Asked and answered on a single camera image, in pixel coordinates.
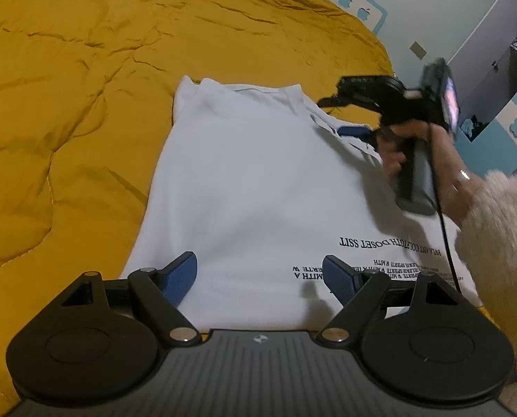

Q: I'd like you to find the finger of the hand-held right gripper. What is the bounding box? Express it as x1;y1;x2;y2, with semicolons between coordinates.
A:
337;124;380;145
316;93;383;111

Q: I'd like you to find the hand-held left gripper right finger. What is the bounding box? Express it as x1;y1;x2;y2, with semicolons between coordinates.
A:
319;255;467;345

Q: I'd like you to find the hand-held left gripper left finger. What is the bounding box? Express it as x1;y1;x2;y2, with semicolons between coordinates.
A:
50;251;201;348

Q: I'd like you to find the white printed sweatshirt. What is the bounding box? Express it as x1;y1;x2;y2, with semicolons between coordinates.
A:
118;75;482;332

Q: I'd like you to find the person's right hand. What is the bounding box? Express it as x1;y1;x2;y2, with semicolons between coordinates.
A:
377;119;486;229

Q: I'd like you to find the white cabinet door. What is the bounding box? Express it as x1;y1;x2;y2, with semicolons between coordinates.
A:
449;0;517;175

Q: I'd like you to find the yellow quilted blanket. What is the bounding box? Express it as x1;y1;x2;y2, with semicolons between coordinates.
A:
0;0;398;404

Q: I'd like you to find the black cable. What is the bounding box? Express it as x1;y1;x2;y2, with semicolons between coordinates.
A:
431;174;464;293

